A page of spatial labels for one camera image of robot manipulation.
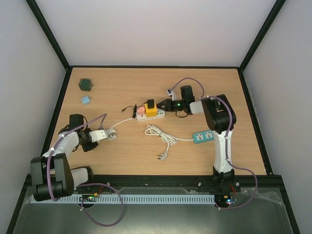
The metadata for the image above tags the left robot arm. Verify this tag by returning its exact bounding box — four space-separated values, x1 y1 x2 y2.
30 114 98 201

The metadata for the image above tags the thin black cable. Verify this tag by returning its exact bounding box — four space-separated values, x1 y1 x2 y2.
121 104 138 119

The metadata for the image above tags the black frame rail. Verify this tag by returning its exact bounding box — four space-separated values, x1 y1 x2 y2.
24 174 283 192

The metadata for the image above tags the dark green dragon charger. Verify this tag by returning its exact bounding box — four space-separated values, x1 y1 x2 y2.
78 78 94 92

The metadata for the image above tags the teal power strip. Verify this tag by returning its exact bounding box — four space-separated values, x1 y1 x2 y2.
193 130 215 144

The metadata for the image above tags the light blue cable duct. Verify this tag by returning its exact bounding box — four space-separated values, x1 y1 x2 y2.
30 194 215 205

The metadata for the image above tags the pink plug adapter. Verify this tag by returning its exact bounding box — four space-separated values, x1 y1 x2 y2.
136 106 145 116

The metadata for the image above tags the white teal-strip cord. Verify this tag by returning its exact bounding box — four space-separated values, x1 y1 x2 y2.
144 124 195 161

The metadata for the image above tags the white strip cord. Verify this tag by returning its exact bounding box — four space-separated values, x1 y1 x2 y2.
106 117 137 141

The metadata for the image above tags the light blue charger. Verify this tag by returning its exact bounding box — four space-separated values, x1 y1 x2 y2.
81 96 91 105

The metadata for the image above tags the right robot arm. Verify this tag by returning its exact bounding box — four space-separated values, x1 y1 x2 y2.
156 85 236 191

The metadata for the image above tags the black plug adapter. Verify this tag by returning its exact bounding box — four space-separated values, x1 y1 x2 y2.
147 99 155 109

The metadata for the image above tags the white power strip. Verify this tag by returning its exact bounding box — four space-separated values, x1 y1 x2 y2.
136 109 165 121

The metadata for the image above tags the yellow cube adapter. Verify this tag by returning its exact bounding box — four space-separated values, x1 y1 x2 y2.
145 103 157 117

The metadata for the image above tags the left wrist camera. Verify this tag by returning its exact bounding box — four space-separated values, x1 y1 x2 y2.
89 129 108 142

